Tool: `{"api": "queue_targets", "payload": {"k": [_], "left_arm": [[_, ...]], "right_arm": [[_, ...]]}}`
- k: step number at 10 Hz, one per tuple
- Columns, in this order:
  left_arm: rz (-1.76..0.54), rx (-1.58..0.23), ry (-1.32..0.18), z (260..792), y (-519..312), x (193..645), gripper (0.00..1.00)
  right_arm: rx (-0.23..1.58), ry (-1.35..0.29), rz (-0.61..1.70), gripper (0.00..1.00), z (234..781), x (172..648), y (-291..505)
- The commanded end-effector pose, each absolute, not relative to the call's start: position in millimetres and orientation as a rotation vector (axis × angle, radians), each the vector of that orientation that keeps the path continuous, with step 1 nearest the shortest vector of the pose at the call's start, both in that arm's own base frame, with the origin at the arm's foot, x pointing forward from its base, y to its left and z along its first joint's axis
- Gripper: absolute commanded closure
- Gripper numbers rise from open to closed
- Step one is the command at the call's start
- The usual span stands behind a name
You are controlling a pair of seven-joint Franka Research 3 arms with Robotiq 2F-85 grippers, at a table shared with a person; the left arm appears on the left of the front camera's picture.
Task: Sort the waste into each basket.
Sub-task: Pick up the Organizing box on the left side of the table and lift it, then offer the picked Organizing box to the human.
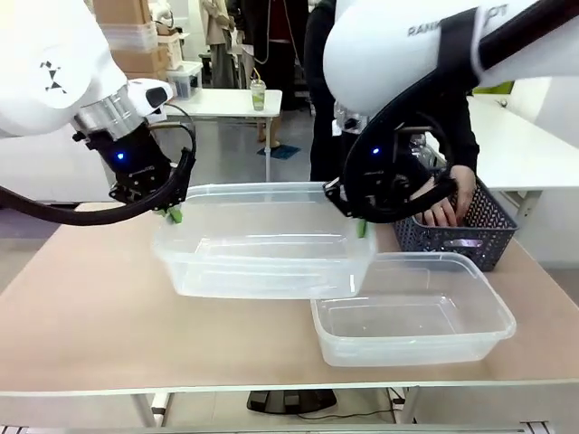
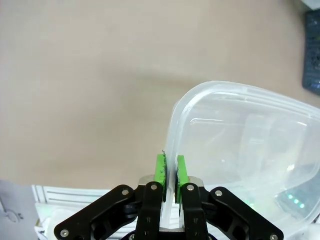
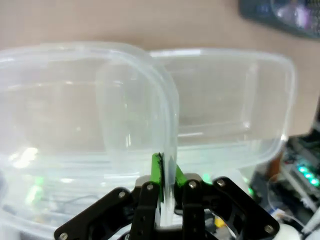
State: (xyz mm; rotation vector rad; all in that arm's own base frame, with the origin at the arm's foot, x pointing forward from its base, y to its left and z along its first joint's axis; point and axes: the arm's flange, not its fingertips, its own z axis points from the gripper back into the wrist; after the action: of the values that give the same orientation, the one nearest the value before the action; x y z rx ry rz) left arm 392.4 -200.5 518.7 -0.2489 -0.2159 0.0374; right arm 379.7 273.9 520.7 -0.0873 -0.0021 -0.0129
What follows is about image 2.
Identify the dark blue woven basket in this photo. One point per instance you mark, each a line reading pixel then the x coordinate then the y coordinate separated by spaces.
pixel 312 50

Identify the dark device with green lights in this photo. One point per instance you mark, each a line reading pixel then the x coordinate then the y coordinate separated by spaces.
pixel 287 202

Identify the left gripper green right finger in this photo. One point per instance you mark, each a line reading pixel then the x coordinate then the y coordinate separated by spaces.
pixel 193 212

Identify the large clear plastic container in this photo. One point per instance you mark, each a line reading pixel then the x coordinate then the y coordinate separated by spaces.
pixel 225 125

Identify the white slatted frame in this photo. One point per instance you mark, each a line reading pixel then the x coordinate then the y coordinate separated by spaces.
pixel 75 193

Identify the white sheet with drawing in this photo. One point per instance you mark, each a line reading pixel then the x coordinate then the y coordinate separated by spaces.
pixel 15 200

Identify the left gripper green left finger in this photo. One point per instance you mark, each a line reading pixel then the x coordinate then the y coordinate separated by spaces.
pixel 147 212

